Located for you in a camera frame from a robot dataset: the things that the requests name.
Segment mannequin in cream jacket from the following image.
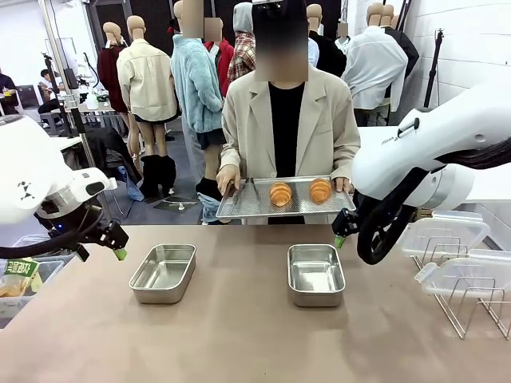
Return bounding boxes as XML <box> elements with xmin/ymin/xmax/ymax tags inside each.
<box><xmin>116</xmin><ymin>15</ymin><xmax>180</xmax><ymax>160</ymax></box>

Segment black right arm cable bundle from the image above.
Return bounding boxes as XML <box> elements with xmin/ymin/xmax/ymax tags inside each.
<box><xmin>356</xmin><ymin>137</ymin><xmax>511</xmax><ymax>267</ymax></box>

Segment black left arm cable bundle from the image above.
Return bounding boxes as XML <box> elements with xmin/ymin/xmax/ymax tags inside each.
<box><xmin>0</xmin><ymin>207</ymin><xmax>105</xmax><ymax>260</ymax></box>

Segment mannequin in white shirt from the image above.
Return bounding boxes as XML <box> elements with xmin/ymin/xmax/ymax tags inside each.
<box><xmin>342</xmin><ymin>2</ymin><xmax>409</xmax><ymax>113</ymax></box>

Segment golden croissant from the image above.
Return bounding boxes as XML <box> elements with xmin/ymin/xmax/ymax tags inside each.
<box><xmin>269</xmin><ymin>181</ymin><xmax>293</xmax><ymax>207</ymax></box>
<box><xmin>309</xmin><ymin>178</ymin><xmax>333</xmax><ymax>205</ymax></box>

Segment mannequin in black coat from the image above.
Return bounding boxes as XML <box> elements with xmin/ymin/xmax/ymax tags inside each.
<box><xmin>382</xmin><ymin>3</ymin><xmax>420</xmax><ymax>81</ymax></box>

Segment green snack bag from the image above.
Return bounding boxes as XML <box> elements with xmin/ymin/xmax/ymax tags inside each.
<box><xmin>0</xmin><ymin>257</ymin><xmax>41</xmax><ymax>298</ymax></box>

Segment person's left hand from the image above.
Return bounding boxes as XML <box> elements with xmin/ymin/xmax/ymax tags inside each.
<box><xmin>331</xmin><ymin>176</ymin><xmax>355</xmax><ymax>195</ymax></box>

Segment black jacket on chair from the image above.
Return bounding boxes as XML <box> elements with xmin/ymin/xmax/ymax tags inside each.
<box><xmin>85</xmin><ymin>127</ymin><xmax>143</xmax><ymax>184</ymax></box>

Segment perforated metal baking tray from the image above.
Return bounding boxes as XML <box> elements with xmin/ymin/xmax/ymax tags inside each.
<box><xmin>215</xmin><ymin>175</ymin><xmax>357</xmax><ymax>219</ymax></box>

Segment clear plastic storage bin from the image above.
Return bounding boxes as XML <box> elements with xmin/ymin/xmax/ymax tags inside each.
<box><xmin>0</xmin><ymin>235</ymin><xmax>67</xmax><ymax>330</ymax></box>

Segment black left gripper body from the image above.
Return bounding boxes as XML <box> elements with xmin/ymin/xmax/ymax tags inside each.
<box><xmin>92</xmin><ymin>219</ymin><xmax>129</xmax><ymax>251</ymax></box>

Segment mannequin base plate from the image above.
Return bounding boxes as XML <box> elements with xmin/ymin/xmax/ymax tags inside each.
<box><xmin>153</xmin><ymin>197</ymin><xmax>199</xmax><ymax>215</ymax></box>

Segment metal wire lid rack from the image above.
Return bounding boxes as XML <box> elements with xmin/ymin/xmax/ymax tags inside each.
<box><xmin>410</xmin><ymin>235</ymin><xmax>511</xmax><ymax>340</ymax></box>

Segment person in beige blazer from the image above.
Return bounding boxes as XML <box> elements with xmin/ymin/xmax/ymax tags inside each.
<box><xmin>217</xmin><ymin>0</ymin><xmax>362</xmax><ymax>225</ymax></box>

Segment seated background person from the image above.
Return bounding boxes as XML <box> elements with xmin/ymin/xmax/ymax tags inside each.
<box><xmin>38</xmin><ymin>69</ymin><xmax>65</xmax><ymax>115</ymax></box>

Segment mannequin in red jacket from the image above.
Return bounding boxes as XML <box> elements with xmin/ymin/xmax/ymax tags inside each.
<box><xmin>203</xmin><ymin>18</ymin><xmax>236</xmax><ymax>99</ymax></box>

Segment person's right hand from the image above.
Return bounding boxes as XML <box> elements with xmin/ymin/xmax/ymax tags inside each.
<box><xmin>216</xmin><ymin>165</ymin><xmax>241</xmax><ymax>196</ymax></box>

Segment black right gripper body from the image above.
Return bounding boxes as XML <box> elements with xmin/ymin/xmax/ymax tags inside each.
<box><xmin>331</xmin><ymin>207</ymin><xmax>360</xmax><ymax>239</ymax></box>

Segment mannequin in plaid hooded shirt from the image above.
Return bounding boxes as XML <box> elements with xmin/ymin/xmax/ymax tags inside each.
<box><xmin>227</xmin><ymin>2</ymin><xmax>256</xmax><ymax>85</ymax></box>

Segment blue cloth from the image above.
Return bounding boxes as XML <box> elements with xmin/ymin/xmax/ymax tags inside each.
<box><xmin>117</xmin><ymin>165</ymin><xmax>145</xmax><ymax>203</ymax></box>

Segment mannequin in black jacket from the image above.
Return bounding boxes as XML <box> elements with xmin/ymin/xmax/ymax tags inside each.
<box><xmin>306</xmin><ymin>3</ymin><xmax>347</xmax><ymax>79</ymax></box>

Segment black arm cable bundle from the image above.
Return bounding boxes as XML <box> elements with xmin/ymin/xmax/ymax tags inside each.
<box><xmin>356</xmin><ymin>137</ymin><xmax>511</xmax><ymax>267</ymax></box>
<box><xmin>0</xmin><ymin>207</ymin><xmax>105</xmax><ymax>260</ymax></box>

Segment stainless steel rectangular container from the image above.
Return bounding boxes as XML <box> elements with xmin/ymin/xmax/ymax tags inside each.
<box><xmin>128</xmin><ymin>243</ymin><xmax>197</xmax><ymax>305</ymax></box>
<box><xmin>287</xmin><ymin>243</ymin><xmax>347</xmax><ymax>308</ymax></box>

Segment clear plastic container lid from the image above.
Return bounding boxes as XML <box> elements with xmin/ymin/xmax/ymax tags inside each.
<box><xmin>414</xmin><ymin>249</ymin><xmax>511</xmax><ymax>298</ymax></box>
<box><xmin>398</xmin><ymin>210</ymin><xmax>491</xmax><ymax>259</ymax></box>

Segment mannequin in dark red sweater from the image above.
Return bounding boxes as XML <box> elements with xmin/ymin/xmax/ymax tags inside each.
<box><xmin>97</xmin><ymin>22</ymin><xmax>129</xmax><ymax>115</ymax></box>

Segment black stand with camera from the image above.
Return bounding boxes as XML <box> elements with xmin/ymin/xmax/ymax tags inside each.
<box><xmin>42</xmin><ymin>51</ymin><xmax>87</xmax><ymax>139</ymax></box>

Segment mannequin in light blue fleece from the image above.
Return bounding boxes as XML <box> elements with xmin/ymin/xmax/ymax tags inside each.
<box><xmin>170</xmin><ymin>0</ymin><xmax>225</xmax><ymax>188</ymax></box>

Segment jeans and black trousers pile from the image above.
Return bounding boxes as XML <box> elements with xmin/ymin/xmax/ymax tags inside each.
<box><xmin>196</xmin><ymin>177</ymin><xmax>240</xmax><ymax>224</ymax></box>

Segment background person in black shirt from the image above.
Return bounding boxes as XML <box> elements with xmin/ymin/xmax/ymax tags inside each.
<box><xmin>0</xmin><ymin>67</ymin><xmax>19</xmax><ymax>115</ymax></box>

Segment metal tongs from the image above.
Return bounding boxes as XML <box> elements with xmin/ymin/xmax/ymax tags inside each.
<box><xmin>229</xmin><ymin>177</ymin><xmax>263</xmax><ymax>205</ymax></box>

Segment black camera tripod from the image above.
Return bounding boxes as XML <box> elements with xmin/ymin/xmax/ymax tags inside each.
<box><xmin>423</xmin><ymin>28</ymin><xmax>446</xmax><ymax>109</ymax></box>

